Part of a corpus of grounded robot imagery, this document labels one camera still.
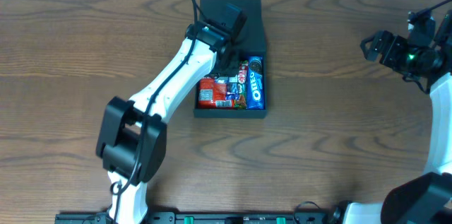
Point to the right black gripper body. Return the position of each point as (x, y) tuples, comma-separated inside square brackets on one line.
[(380, 46)]

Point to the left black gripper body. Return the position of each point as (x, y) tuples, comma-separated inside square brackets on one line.
[(229, 64)]

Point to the dark green box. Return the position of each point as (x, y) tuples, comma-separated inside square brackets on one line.
[(251, 42)]

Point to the long dark blue chocolate bar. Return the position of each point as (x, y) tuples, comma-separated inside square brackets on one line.
[(231, 88)]

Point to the red Hacks candy bag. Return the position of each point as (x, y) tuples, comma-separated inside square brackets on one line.
[(212, 94)]

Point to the red KitKat bar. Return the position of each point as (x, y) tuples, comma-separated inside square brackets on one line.
[(242, 75)]

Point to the blue Oreo cookie pack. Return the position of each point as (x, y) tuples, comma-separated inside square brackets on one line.
[(254, 89)]

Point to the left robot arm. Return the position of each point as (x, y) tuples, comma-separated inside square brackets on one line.
[(133, 133)]

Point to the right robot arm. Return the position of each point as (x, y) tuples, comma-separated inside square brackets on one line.
[(424, 199)]

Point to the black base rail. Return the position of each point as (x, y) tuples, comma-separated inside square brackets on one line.
[(302, 217)]

